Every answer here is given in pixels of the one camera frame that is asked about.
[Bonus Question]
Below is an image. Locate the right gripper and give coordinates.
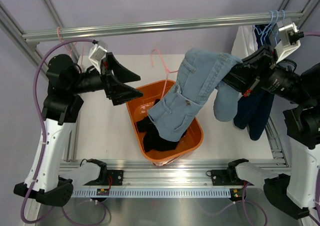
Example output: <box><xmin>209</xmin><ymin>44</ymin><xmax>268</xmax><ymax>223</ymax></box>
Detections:
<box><xmin>213</xmin><ymin>45</ymin><xmax>313</xmax><ymax>107</ymax></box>

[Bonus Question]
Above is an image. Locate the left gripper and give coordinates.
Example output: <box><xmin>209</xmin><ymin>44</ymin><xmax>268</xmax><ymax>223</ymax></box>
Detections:
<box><xmin>69</xmin><ymin>52</ymin><xmax>143</xmax><ymax>105</ymax></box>

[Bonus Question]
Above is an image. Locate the pink hanger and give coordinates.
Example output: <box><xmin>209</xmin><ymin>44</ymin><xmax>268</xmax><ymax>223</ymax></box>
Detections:
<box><xmin>150</xmin><ymin>48</ymin><xmax>178</xmax><ymax>99</ymax></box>
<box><xmin>56</xmin><ymin>26</ymin><xmax>85</xmax><ymax>69</ymax></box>

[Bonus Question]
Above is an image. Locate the black skirt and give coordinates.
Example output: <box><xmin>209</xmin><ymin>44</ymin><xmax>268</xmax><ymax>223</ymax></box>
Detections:
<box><xmin>135</xmin><ymin>98</ymin><xmax>188</xmax><ymax>153</ymax></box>

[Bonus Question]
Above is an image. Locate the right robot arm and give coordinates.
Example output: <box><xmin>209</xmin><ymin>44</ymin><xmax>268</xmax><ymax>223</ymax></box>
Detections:
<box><xmin>223</xmin><ymin>45</ymin><xmax>320</xmax><ymax>219</ymax></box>

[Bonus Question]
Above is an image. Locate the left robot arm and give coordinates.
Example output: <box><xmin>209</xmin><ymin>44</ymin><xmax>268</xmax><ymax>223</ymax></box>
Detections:
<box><xmin>14</xmin><ymin>52</ymin><xmax>143</xmax><ymax>207</ymax></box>

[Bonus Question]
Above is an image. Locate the light blue hanger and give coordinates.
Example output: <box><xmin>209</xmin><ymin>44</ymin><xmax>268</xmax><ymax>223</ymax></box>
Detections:
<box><xmin>253</xmin><ymin>11</ymin><xmax>279</xmax><ymax>47</ymax></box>
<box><xmin>267</xmin><ymin>10</ymin><xmax>286</xmax><ymax>44</ymax></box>

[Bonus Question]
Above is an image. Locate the white garment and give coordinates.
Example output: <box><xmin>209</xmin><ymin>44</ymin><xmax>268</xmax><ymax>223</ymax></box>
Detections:
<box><xmin>231</xmin><ymin>26</ymin><xmax>258</xmax><ymax>59</ymax></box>

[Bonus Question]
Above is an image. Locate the orange plastic basket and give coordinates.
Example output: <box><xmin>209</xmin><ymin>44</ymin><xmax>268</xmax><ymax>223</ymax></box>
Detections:
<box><xmin>126</xmin><ymin>80</ymin><xmax>204</xmax><ymax>166</ymax></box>

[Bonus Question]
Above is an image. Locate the dark blue denim garment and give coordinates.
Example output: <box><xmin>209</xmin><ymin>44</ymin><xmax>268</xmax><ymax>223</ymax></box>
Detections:
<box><xmin>232</xmin><ymin>25</ymin><xmax>278</xmax><ymax>141</ymax></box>

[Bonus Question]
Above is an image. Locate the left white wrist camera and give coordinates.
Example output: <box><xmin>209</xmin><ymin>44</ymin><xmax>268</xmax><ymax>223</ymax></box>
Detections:
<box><xmin>88</xmin><ymin>41</ymin><xmax>108</xmax><ymax>73</ymax></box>

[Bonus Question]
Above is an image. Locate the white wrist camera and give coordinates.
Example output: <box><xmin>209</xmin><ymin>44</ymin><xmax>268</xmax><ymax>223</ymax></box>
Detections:
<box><xmin>274</xmin><ymin>18</ymin><xmax>301</xmax><ymax>64</ymax></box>
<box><xmin>88</xmin><ymin>41</ymin><xmax>108</xmax><ymax>73</ymax></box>

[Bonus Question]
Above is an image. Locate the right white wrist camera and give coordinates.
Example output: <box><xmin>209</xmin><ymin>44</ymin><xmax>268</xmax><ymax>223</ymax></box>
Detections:
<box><xmin>274</xmin><ymin>18</ymin><xmax>301</xmax><ymax>64</ymax></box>

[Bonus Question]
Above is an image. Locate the aluminium hanging rail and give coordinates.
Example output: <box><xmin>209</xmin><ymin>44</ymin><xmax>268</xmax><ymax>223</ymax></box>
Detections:
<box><xmin>22</xmin><ymin>10</ymin><xmax>303</xmax><ymax>44</ymax></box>

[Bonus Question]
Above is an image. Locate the front aluminium frame rail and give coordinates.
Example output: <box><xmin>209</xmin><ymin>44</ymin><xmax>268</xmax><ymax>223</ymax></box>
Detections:
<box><xmin>57</xmin><ymin>159</ymin><xmax>291</xmax><ymax>189</ymax></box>

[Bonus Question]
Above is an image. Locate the white slotted cable duct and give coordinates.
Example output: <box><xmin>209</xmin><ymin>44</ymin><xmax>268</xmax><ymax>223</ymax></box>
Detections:
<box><xmin>71</xmin><ymin>187</ymin><xmax>231</xmax><ymax>198</ymax></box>

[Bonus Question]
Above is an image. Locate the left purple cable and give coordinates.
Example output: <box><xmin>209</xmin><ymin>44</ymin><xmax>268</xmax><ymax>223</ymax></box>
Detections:
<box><xmin>20</xmin><ymin>38</ymin><xmax>111</xmax><ymax>224</ymax></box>

